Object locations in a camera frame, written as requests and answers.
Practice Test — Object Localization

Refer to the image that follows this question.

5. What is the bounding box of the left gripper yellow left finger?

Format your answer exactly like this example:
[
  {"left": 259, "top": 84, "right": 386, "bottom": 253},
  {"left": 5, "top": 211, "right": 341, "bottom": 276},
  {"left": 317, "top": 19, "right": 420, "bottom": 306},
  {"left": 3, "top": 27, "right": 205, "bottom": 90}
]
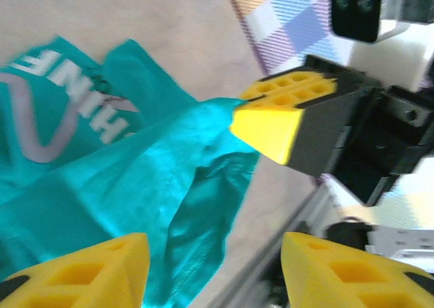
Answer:
[{"left": 0, "top": 232, "right": 151, "bottom": 308}]

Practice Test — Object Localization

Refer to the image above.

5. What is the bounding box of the teal printed t-shirt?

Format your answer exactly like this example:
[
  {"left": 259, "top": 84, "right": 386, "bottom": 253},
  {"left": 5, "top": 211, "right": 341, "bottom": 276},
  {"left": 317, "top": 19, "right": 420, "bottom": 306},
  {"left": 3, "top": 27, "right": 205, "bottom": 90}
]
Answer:
[{"left": 0, "top": 35, "right": 262, "bottom": 308}]

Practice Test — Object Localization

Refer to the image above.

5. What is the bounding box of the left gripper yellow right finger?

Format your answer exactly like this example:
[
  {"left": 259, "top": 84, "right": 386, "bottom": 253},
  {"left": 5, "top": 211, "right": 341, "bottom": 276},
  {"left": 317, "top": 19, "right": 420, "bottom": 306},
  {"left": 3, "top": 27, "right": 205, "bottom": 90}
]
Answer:
[{"left": 281, "top": 232, "right": 434, "bottom": 308}]

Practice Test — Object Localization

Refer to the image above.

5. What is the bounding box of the aluminium side rail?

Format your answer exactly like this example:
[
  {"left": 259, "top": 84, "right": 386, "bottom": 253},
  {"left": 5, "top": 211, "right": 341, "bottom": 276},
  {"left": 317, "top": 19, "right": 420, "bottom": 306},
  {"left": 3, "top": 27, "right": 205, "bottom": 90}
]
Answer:
[{"left": 203, "top": 182, "right": 330, "bottom": 308}]

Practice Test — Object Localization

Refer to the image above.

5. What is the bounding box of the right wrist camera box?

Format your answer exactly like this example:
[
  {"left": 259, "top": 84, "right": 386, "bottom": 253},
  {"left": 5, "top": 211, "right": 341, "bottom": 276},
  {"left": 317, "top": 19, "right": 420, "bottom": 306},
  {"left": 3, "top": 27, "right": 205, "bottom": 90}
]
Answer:
[{"left": 329, "top": 0, "right": 434, "bottom": 92}]

